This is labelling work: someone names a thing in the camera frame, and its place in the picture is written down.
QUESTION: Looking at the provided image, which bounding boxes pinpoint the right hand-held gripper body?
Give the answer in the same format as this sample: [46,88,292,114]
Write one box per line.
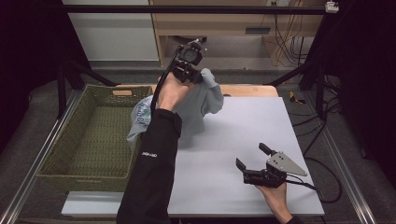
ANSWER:
[242,150,309,189]

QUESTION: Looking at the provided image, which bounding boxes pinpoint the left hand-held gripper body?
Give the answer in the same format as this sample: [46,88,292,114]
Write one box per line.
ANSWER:
[169,35,208,78]

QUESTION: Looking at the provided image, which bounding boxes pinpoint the grey printed garment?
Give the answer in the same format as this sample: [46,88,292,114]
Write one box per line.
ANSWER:
[125,67,225,149]

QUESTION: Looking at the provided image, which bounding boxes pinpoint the green woven basket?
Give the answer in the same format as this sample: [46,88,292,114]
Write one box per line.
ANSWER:
[35,83,154,193]

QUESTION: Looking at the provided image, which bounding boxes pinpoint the person's left hand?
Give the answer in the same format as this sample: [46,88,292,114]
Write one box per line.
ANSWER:
[155,72,196,112]

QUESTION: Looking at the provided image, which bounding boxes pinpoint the person's right hand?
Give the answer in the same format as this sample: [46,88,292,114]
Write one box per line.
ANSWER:
[253,182,294,224]

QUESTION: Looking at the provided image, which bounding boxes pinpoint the wooden desk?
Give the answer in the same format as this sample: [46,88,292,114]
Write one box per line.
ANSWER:
[148,0,327,68]

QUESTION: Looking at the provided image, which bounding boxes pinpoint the yellow and black object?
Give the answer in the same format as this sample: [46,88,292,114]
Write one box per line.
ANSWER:
[289,91,308,105]

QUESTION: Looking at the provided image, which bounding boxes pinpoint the white cabinet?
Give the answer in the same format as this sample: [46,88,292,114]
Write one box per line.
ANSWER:
[61,0,161,62]

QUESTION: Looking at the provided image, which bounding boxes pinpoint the black metal stand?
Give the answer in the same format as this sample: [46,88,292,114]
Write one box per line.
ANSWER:
[262,13,332,120]
[56,59,121,119]

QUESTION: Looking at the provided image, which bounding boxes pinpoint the white power strip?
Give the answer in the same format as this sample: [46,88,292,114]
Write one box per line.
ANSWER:
[324,1,340,14]

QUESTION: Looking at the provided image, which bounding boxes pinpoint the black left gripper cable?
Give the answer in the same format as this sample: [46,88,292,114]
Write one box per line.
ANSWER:
[149,45,183,114]

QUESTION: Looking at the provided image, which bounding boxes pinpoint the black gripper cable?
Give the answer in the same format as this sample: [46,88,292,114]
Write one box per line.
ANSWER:
[149,45,183,114]
[285,156,344,204]

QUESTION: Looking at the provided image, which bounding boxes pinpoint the black metal frame bar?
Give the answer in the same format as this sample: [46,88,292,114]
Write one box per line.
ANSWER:
[61,5,327,16]

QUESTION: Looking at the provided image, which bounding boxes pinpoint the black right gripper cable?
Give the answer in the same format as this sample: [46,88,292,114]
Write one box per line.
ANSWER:
[285,156,344,204]

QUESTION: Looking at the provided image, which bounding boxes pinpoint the black floor cables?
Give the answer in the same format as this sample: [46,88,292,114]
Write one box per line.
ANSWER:
[291,74,344,157]

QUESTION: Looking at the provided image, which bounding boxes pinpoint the silver metal rail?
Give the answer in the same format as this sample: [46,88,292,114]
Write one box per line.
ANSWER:
[0,89,82,224]
[304,91,378,224]

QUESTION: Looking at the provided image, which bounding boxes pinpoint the bundle of hanging cables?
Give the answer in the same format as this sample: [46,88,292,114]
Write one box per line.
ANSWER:
[261,13,312,67]

